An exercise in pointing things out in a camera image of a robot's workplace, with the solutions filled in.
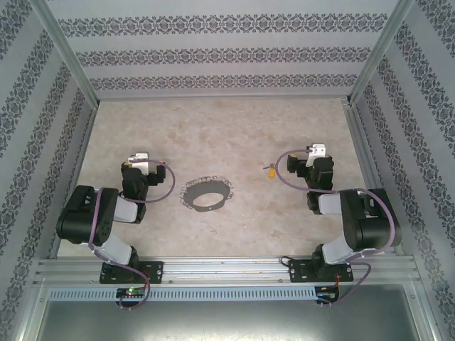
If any right circuit board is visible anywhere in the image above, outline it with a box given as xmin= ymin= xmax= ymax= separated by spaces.
xmin=315 ymin=286 xmax=341 ymax=303

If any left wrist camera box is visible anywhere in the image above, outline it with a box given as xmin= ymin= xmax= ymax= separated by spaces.
xmin=127 ymin=152 xmax=150 ymax=175

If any left circuit board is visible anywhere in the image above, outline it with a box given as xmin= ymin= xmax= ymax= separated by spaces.
xmin=116 ymin=286 xmax=146 ymax=303

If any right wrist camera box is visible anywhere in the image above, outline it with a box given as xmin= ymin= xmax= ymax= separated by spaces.
xmin=306 ymin=144 xmax=327 ymax=167

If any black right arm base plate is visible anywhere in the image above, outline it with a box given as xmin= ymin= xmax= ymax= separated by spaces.
xmin=287 ymin=257 xmax=355 ymax=284

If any aluminium frame post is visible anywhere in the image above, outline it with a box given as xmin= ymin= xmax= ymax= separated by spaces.
xmin=27 ymin=0 xmax=100 ymax=106
xmin=349 ymin=0 xmax=417 ymax=106

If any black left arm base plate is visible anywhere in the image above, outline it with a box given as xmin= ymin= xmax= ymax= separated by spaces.
xmin=99 ymin=261 xmax=165 ymax=285

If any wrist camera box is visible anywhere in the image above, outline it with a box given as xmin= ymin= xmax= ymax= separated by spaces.
xmin=127 ymin=152 xmax=150 ymax=175
xmin=306 ymin=144 xmax=327 ymax=167

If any circuit board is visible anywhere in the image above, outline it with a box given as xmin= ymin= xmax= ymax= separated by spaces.
xmin=116 ymin=286 xmax=146 ymax=303
xmin=315 ymin=286 xmax=341 ymax=303

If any grey metal sheet panel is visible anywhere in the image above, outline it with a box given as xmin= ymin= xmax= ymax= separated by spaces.
xmin=14 ymin=283 xmax=440 ymax=341

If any slotted grey cable duct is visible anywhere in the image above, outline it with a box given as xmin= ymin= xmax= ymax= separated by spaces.
xmin=48 ymin=286 xmax=317 ymax=302

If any aluminium frame rail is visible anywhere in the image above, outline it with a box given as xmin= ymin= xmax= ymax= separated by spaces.
xmin=95 ymin=91 xmax=353 ymax=102
xmin=341 ymin=99 xmax=405 ymax=256
xmin=47 ymin=101 xmax=100 ymax=259

